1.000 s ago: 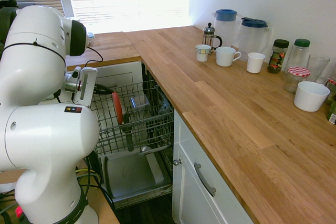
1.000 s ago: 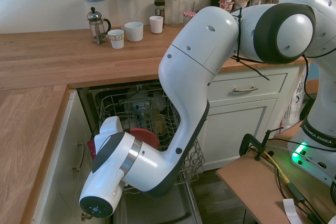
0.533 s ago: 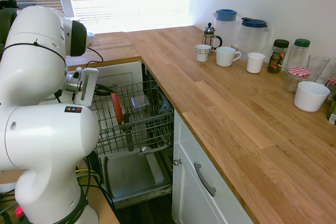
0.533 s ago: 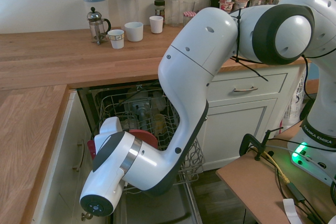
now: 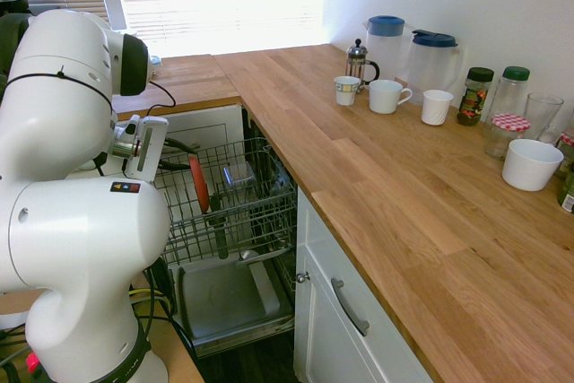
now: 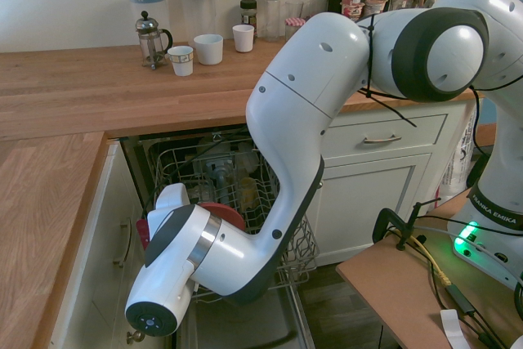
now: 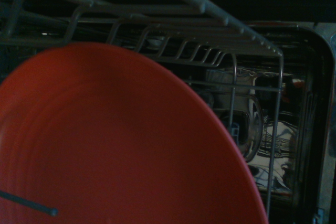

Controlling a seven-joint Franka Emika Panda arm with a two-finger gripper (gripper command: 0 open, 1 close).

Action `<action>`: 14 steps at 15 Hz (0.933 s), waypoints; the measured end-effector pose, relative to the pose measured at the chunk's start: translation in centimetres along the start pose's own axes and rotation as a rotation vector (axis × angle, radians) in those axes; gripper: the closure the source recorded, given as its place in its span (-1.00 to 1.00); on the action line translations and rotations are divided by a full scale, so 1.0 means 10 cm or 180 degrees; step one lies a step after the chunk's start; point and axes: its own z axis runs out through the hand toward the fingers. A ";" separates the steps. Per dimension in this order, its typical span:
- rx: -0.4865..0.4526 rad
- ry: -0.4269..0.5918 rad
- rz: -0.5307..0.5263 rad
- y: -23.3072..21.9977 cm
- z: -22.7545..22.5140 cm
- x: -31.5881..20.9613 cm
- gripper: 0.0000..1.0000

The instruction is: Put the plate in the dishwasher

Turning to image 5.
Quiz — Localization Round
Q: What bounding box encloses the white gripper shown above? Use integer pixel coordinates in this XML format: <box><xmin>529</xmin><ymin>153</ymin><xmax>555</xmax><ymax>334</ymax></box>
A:
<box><xmin>123</xmin><ymin>116</ymin><xmax>199</xmax><ymax>180</ymax></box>

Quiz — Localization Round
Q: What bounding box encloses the red plastic plate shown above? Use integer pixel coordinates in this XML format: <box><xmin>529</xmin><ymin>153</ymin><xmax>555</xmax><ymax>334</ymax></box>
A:
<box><xmin>187</xmin><ymin>154</ymin><xmax>211</xmax><ymax>215</ymax></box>

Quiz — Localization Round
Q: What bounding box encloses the built-in dishwasher body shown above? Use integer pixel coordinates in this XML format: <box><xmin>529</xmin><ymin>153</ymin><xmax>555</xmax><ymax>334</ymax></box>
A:
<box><xmin>240</xmin><ymin>107</ymin><xmax>298</xmax><ymax>267</ymax></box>

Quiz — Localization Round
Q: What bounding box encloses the stainless dishwasher door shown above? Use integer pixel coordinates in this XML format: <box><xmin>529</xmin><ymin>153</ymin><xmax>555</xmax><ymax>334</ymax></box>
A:
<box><xmin>172</xmin><ymin>246</ymin><xmax>297</xmax><ymax>360</ymax></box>

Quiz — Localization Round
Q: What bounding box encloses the white kitchen base cabinet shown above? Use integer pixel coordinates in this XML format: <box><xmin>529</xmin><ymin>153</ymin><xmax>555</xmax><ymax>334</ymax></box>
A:
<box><xmin>293</xmin><ymin>185</ymin><xmax>434</xmax><ymax>383</ymax></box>
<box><xmin>114</xmin><ymin>104</ymin><xmax>246</xmax><ymax>164</ymax></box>

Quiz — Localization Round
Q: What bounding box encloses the clear glass container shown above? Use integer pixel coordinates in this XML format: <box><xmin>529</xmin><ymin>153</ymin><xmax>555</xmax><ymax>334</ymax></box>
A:
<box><xmin>222</xmin><ymin>161</ymin><xmax>257</xmax><ymax>191</ymax></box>

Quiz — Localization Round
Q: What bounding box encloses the black C-clamp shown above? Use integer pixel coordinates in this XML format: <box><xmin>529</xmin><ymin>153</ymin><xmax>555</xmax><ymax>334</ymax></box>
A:
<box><xmin>145</xmin><ymin>256</ymin><xmax>175</xmax><ymax>312</ymax></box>

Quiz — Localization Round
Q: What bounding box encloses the patterned paper cup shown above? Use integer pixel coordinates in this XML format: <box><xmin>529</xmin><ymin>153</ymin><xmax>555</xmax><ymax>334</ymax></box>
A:
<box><xmin>334</xmin><ymin>75</ymin><xmax>361</xmax><ymax>107</ymax></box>

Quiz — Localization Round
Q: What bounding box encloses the glass French press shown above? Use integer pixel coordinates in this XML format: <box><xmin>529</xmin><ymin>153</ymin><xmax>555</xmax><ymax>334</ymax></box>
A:
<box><xmin>344</xmin><ymin>38</ymin><xmax>381</xmax><ymax>88</ymax></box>

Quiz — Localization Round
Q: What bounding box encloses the brown robot mounting board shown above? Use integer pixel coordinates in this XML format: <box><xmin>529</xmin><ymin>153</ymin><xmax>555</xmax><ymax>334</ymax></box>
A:
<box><xmin>129</xmin><ymin>265</ymin><xmax>205</xmax><ymax>383</ymax></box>

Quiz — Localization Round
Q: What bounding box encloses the clear pitcher round blue lid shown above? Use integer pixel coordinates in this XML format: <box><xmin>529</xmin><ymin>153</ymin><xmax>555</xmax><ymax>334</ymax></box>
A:
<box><xmin>361</xmin><ymin>14</ymin><xmax>416</xmax><ymax>88</ymax></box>

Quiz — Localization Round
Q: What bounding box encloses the white ribbed cup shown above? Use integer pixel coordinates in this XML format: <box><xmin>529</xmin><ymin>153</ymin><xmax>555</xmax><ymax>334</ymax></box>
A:
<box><xmin>421</xmin><ymin>89</ymin><xmax>455</xmax><ymax>126</ymax></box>

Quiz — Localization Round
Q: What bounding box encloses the clear pitcher dark spouted lid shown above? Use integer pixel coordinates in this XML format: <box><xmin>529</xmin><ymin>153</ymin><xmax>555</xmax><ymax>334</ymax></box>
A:
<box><xmin>405</xmin><ymin>29</ymin><xmax>463</xmax><ymax>106</ymax></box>

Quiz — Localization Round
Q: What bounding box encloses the dark coffee jar green lid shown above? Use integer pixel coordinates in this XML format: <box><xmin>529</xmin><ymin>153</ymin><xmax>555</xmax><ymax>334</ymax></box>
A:
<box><xmin>456</xmin><ymin>66</ymin><xmax>495</xmax><ymax>126</ymax></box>

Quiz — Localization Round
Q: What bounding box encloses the glass jar red checkered lid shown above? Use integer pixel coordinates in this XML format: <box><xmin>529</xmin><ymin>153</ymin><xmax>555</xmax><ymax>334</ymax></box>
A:
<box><xmin>483</xmin><ymin>112</ymin><xmax>532</xmax><ymax>161</ymax></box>

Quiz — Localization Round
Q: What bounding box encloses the clear jar green lid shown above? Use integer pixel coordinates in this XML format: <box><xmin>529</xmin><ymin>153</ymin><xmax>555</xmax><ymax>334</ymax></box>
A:
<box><xmin>486</xmin><ymin>65</ymin><xmax>531</xmax><ymax>133</ymax></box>

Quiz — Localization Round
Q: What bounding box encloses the white ceramic bowl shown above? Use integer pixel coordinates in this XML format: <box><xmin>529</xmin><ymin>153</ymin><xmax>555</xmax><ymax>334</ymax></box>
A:
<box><xmin>500</xmin><ymin>138</ymin><xmax>565</xmax><ymax>192</ymax></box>

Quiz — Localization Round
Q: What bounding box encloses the clear drinking glass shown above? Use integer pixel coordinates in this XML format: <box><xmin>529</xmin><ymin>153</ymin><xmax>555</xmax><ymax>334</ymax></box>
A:
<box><xmin>523</xmin><ymin>91</ymin><xmax>564</xmax><ymax>144</ymax></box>

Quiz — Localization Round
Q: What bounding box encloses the green labelled jar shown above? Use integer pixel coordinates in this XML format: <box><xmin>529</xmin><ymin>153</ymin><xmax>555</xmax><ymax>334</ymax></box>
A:
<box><xmin>557</xmin><ymin>161</ymin><xmax>574</xmax><ymax>213</ymax></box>

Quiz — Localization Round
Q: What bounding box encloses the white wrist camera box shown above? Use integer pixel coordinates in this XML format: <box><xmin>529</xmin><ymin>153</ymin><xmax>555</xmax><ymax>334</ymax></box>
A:
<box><xmin>117</xmin><ymin>114</ymin><xmax>142</xmax><ymax>137</ymax></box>

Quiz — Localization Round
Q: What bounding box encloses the grey wire dishwasher rack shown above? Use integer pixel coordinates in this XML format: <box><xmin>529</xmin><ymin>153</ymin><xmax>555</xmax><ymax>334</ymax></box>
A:
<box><xmin>152</xmin><ymin>136</ymin><xmax>298</xmax><ymax>266</ymax></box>

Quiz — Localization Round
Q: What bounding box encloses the yellow cable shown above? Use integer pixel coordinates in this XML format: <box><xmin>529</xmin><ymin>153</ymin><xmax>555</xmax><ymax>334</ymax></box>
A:
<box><xmin>129</xmin><ymin>286</ymin><xmax>165</xmax><ymax>300</ymax></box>

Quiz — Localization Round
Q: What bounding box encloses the white mug with handle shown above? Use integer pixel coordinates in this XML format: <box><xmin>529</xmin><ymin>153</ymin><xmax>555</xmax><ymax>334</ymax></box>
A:
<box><xmin>368</xmin><ymin>79</ymin><xmax>413</xmax><ymax>115</ymax></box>

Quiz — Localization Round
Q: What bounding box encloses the brushed metal drawer handle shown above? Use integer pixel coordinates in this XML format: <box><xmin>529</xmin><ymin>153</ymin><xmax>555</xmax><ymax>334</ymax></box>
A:
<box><xmin>330</xmin><ymin>278</ymin><xmax>371</xmax><ymax>337</ymax></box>

